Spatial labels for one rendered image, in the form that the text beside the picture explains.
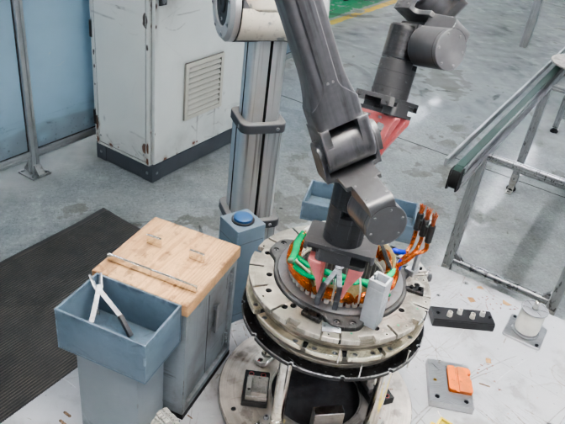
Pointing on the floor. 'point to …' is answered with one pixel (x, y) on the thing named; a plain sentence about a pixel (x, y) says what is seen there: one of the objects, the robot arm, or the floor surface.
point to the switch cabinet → (161, 83)
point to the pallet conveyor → (478, 157)
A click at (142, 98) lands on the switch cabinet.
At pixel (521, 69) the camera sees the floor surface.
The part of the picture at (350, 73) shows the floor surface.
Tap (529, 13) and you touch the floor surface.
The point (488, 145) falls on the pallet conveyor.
